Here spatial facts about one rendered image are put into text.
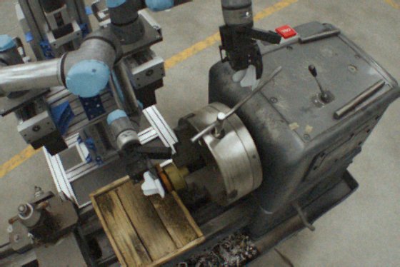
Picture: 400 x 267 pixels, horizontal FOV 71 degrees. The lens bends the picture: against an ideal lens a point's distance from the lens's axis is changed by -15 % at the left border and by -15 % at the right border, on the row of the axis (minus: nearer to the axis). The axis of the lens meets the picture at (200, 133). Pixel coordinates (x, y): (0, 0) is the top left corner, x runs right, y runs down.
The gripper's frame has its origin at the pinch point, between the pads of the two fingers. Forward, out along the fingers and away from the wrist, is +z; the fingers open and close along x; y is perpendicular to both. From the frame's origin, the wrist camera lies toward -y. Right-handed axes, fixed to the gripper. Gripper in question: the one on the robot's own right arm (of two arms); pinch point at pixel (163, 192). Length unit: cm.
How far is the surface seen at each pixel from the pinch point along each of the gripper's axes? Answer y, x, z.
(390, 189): -154, -109, 38
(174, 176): -4.9, 3.6, -1.4
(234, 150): -21.3, 13.5, 4.4
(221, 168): -15.6, 12.0, 6.6
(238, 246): -22, -51, 17
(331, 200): -75, -54, 23
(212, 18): -139, -108, -198
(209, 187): -12.1, 3.5, 6.7
